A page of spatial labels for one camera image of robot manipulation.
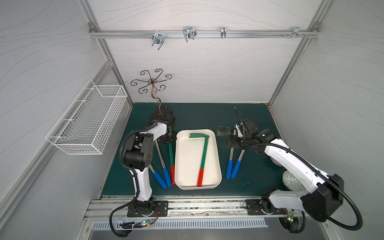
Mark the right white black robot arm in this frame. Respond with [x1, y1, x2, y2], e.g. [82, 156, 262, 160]
[217, 118, 346, 222]

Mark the green red hoe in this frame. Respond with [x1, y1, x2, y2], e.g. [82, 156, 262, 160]
[189, 133, 210, 187]
[168, 143, 176, 186]

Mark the green patterned ceramic bowl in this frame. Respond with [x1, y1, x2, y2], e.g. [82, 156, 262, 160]
[283, 171, 306, 192]

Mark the purple ceramic bowl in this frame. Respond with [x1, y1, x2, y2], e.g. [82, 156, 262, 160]
[270, 157, 282, 167]

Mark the green table mat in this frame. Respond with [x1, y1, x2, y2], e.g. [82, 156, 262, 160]
[102, 103, 286, 197]

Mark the white wire basket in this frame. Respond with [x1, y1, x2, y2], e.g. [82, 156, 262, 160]
[46, 80, 128, 155]

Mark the black corrugated cable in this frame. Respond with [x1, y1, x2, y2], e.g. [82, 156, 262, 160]
[108, 122, 160, 238]
[239, 140, 364, 232]

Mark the black mounting plate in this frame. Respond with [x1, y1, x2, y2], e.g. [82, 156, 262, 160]
[243, 199, 286, 216]
[127, 200, 169, 218]

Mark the left metal u-bolt clamp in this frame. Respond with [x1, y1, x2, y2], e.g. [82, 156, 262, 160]
[152, 33, 165, 51]

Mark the horizontal aluminium rail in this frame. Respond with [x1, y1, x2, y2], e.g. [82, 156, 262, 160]
[90, 29, 321, 39]

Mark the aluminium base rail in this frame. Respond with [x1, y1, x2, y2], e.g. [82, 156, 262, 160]
[83, 196, 330, 221]

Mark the bronze scroll jewelry stand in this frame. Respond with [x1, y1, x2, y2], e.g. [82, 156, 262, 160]
[130, 69, 173, 124]

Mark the double metal u-bolt clamp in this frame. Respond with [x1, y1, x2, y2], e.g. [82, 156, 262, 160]
[183, 27, 197, 42]

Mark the white plastic storage tray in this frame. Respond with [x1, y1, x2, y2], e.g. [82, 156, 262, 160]
[175, 129, 222, 191]

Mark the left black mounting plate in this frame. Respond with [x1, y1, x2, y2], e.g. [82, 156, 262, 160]
[127, 200, 169, 218]

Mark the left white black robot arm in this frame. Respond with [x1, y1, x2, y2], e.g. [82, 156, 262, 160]
[119, 121, 175, 216]

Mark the small metal clamp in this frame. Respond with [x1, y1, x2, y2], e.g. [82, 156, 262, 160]
[221, 27, 227, 39]

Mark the left black corrugated cable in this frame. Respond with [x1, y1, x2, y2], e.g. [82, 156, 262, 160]
[108, 122, 160, 238]

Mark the right metal bolt clamp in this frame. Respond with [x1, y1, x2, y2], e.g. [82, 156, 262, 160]
[282, 27, 309, 39]

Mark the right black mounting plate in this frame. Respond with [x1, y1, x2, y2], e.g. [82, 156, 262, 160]
[243, 199, 286, 216]

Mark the right black corrugated cable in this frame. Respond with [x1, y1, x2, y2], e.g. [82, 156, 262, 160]
[239, 140, 364, 232]

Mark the white slotted cable duct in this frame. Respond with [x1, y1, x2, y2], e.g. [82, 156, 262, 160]
[91, 218, 269, 231]

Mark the steel blue hoe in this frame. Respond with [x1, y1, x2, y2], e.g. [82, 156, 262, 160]
[231, 150, 246, 179]
[217, 126, 237, 180]
[149, 165, 168, 189]
[155, 140, 172, 187]

